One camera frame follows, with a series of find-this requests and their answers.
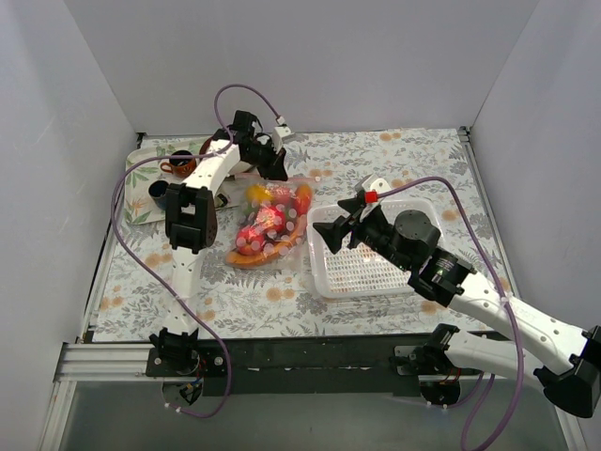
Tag clear zip top bag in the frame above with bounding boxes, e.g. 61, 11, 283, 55
225, 174, 321, 270

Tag green fake grapes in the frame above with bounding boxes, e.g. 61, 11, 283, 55
240, 200, 261, 222

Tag orange red fake mango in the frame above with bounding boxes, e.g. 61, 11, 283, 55
292, 184, 313, 216

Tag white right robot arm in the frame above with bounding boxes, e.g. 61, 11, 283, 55
311, 192, 600, 418

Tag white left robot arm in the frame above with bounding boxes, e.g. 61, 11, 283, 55
150, 111, 293, 376

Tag yellow fake bell pepper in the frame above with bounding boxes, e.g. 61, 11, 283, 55
245, 184, 272, 205

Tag red fake tomato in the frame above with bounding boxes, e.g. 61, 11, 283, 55
254, 206, 286, 233
235, 225, 267, 256

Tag white perforated plastic basket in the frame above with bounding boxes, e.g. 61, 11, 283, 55
306, 204, 413, 299

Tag red rimmed cream plate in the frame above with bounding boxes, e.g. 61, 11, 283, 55
198, 137, 213, 155

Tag cream enamel mug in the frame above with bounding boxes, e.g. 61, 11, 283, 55
214, 191, 231, 210

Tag brown orange teacup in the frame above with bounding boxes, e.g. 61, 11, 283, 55
160, 150, 197, 179

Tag dark blue small cup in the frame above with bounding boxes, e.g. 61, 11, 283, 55
147, 179, 169, 211

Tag floral patterned tablecloth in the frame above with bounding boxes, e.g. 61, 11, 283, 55
94, 129, 509, 342

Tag floral serving tray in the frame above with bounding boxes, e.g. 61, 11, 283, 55
124, 135, 208, 226

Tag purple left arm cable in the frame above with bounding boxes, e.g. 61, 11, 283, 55
111, 84, 283, 419

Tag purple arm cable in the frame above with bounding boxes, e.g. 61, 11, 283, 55
111, 84, 283, 419
375, 176, 527, 451

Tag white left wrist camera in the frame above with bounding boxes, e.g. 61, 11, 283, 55
271, 116, 294, 152

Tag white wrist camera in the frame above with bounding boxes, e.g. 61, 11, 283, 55
271, 116, 294, 152
354, 175, 391, 207

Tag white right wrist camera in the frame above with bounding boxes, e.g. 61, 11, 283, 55
354, 175, 391, 207

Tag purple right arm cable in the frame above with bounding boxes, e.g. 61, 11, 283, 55
375, 176, 527, 451

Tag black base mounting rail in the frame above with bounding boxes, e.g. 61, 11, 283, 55
146, 334, 478, 399

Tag aluminium frame rail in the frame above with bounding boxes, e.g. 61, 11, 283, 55
54, 341, 156, 381

